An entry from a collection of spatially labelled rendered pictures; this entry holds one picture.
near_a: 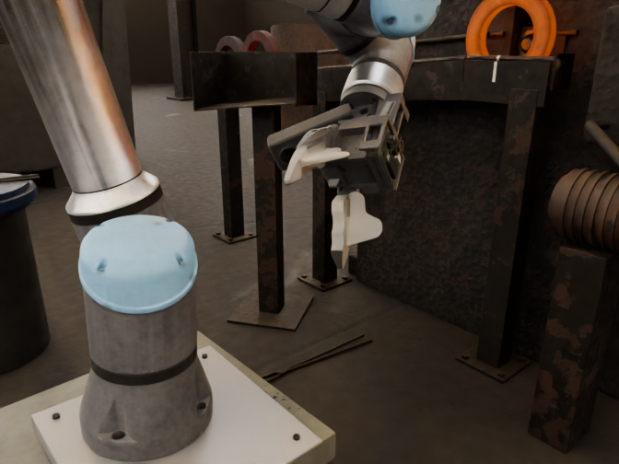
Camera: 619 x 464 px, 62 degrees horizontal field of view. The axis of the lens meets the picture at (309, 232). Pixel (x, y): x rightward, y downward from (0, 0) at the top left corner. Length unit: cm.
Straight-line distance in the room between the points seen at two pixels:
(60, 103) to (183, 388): 34
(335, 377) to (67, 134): 85
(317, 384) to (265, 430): 60
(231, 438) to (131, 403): 12
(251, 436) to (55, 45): 48
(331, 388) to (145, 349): 73
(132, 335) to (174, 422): 12
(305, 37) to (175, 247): 344
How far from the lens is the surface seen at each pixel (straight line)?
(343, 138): 61
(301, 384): 124
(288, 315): 150
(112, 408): 61
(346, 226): 62
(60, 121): 64
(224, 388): 71
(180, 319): 56
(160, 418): 61
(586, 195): 96
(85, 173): 65
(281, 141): 65
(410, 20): 56
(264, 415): 67
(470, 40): 125
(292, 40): 395
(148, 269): 53
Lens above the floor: 73
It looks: 20 degrees down
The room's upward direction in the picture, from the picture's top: straight up
